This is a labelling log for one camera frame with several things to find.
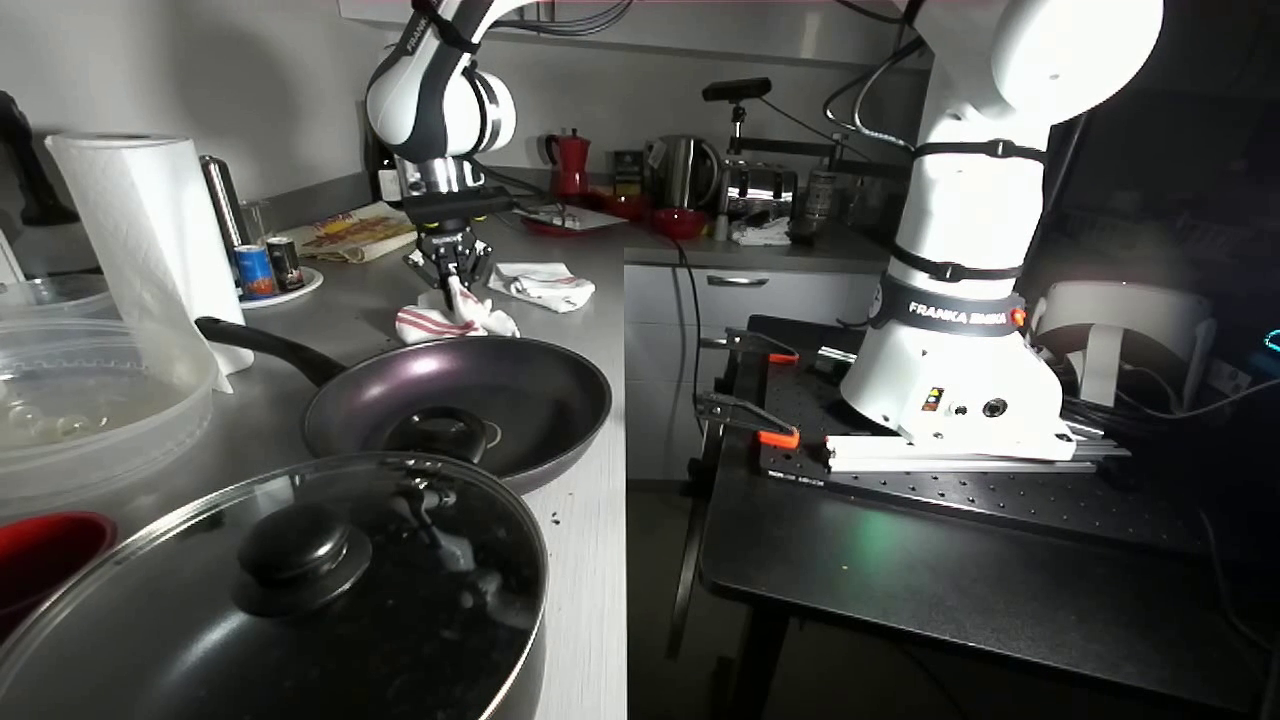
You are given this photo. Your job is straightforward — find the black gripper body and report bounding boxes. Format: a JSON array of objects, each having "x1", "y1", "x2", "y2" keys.
[{"x1": 413, "y1": 219, "x2": 497, "y2": 279}]

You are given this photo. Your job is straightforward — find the white red-striped towel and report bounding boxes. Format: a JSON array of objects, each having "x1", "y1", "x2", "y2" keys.
[
  {"x1": 393, "y1": 285, "x2": 526, "y2": 350},
  {"x1": 488, "y1": 262, "x2": 600, "y2": 316}
]

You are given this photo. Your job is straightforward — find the dark frying pan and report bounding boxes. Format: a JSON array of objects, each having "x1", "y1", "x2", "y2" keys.
[{"x1": 194, "y1": 312, "x2": 615, "y2": 496}]

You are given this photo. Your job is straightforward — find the white paper towel roll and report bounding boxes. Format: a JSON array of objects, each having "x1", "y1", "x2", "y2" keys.
[{"x1": 38, "y1": 127, "x2": 253, "y2": 377}]

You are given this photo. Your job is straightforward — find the dark wine bottle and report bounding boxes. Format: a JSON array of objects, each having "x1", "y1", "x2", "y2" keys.
[{"x1": 371, "y1": 139, "x2": 409, "y2": 207}]

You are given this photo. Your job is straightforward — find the flat white tray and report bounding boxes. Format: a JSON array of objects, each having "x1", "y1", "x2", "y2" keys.
[{"x1": 517, "y1": 198, "x2": 634, "y2": 240}]

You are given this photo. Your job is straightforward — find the small white plate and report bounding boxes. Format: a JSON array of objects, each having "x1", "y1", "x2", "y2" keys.
[{"x1": 235, "y1": 265, "x2": 330, "y2": 312}]

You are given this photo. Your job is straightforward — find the red moka pot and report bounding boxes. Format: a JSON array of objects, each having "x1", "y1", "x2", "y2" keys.
[{"x1": 539, "y1": 127, "x2": 600, "y2": 206}]

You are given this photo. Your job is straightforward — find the dark can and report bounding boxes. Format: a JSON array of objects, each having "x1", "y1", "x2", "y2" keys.
[{"x1": 264, "y1": 236, "x2": 310, "y2": 297}]

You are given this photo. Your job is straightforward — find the small dark jar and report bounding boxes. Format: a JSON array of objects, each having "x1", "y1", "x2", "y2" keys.
[{"x1": 610, "y1": 150, "x2": 654, "y2": 206}]

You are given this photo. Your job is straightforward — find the blue can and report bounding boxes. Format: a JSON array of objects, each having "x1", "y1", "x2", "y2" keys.
[{"x1": 230, "y1": 240, "x2": 280, "y2": 304}]

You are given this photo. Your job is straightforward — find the red tray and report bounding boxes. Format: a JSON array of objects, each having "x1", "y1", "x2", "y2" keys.
[{"x1": 586, "y1": 185, "x2": 713, "y2": 246}]

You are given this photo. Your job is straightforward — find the steel grinder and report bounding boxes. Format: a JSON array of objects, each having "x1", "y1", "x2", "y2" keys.
[{"x1": 196, "y1": 154, "x2": 258, "y2": 257}]

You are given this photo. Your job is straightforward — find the steel kettle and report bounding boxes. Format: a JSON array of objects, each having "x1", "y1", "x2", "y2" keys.
[{"x1": 645, "y1": 134, "x2": 728, "y2": 218}]

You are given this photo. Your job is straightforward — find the steel kitchen machine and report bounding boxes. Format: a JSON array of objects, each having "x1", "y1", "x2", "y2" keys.
[{"x1": 699, "y1": 71, "x2": 912, "y2": 254}]

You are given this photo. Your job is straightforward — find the black clamp orange tip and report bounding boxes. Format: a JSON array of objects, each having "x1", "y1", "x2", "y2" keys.
[
  {"x1": 726, "y1": 325, "x2": 860, "y2": 381},
  {"x1": 666, "y1": 390, "x2": 809, "y2": 656}
]

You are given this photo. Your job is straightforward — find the grey cabinet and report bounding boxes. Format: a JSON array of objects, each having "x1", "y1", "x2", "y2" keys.
[{"x1": 619, "y1": 257, "x2": 891, "y2": 485}]

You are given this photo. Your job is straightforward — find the clear plastic container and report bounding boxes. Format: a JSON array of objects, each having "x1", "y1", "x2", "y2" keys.
[{"x1": 0, "y1": 272, "x2": 232, "y2": 518}]

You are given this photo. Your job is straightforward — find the black cooking pot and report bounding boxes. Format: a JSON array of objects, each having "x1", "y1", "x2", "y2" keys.
[{"x1": 473, "y1": 518, "x2": 558, "y2": 720}]

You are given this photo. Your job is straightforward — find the red bowl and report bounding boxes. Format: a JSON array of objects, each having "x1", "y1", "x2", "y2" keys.
[{"x1": 0, "y1": 509, "x2": 121, "y2": 639}]

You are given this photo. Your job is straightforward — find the black robot table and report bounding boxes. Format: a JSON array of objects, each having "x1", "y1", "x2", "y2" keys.
[{"x1": 695, "y1": 312, "x2": 1280, "y2": 720}]

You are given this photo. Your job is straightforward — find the white round device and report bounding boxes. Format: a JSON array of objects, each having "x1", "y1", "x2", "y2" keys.
[{"x1": 1032, "y1": 278, "x2": 1212, "y2": 418}]

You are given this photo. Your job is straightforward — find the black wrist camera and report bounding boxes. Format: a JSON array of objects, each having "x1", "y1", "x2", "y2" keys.
[{"x1": 395, "y1": 185, "x2": 522, "y2": 232}]

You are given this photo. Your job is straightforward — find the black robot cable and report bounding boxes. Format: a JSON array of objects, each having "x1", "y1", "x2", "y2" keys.
[{"x1": 819, "y1": 0, "x2": 940, "y2": 154}]

